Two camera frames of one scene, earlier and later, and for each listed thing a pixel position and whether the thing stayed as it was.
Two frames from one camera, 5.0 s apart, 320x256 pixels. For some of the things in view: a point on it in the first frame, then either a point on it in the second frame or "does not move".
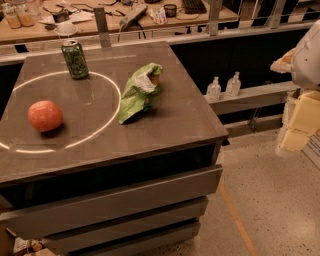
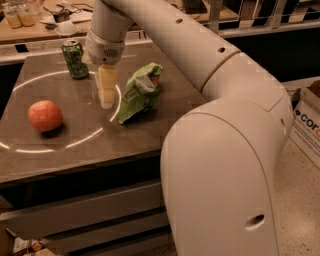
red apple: x=45 y=115 does not move
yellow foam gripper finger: x=304 y=121 to x=107 y=53
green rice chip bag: x=140 y=92 does not move
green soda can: x=75 y=59 does not move
